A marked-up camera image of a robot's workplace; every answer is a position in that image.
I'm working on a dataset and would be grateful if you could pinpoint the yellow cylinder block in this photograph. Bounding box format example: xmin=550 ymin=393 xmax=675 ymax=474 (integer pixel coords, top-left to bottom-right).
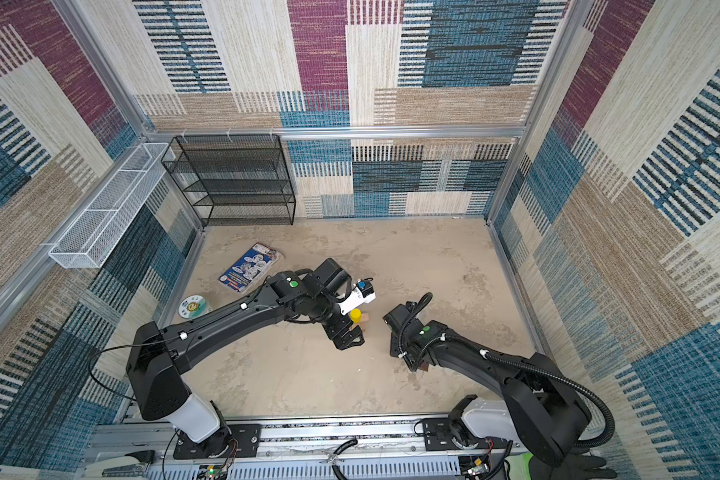
xmin=349 ymin=308 xmax=362 ymax=324

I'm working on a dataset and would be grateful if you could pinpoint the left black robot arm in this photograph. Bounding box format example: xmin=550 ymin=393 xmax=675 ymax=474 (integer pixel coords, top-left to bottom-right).
xmin=126 ymin=258 xmax=376 ymax=443

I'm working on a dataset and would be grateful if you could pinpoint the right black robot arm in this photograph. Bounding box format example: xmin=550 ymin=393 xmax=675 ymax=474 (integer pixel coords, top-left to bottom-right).
xmin=383 ymin=302 xmax=616 ymax=467

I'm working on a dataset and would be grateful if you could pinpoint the black green gloved hand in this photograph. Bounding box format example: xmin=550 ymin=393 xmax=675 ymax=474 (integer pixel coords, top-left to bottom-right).
xmin=505 ymin=450 xmax=618 ymax=480

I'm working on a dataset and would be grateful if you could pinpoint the blue comic book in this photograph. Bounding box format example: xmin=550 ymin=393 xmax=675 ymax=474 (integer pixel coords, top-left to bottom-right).
xmin=219 ymin=243 xmax=281 ymax=294

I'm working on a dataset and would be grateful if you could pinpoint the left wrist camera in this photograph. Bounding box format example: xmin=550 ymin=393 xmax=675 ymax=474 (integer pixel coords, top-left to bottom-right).
xmin=339 ymin=278 xmax=376 ymax=315

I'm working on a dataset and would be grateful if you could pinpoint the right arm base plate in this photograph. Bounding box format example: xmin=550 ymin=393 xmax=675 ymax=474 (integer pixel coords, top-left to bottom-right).
xmin=413 ymin=417 xmax=507 ymax=451

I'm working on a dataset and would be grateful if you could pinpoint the black wire shelf rack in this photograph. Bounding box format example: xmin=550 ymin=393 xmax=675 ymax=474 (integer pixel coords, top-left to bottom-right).
xmin=161 ymin=134 xmax=296 ymax=227

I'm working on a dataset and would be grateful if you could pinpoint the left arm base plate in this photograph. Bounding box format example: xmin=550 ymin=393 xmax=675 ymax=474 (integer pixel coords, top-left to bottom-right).
xmin=172 ymin=423 xmax=262 ymax=460

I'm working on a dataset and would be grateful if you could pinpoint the white wire basket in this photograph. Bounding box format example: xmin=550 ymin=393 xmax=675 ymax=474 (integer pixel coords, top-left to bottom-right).
xmin=48 ymin=143 xmax=168 ymax=269

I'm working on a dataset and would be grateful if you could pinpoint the aluminium front rail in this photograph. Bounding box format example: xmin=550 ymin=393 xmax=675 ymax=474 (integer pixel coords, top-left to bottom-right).
xmin=75 ymin=402 xmax=527 ymax=479

